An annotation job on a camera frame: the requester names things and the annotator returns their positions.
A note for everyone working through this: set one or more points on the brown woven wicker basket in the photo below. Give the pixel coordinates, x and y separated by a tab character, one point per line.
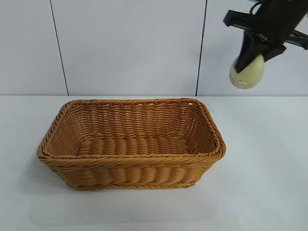
132	168

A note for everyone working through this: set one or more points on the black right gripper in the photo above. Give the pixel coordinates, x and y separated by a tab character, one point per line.
274	21

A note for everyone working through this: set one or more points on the pale round egg yolk pastry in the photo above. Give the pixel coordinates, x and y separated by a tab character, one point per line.
250	74

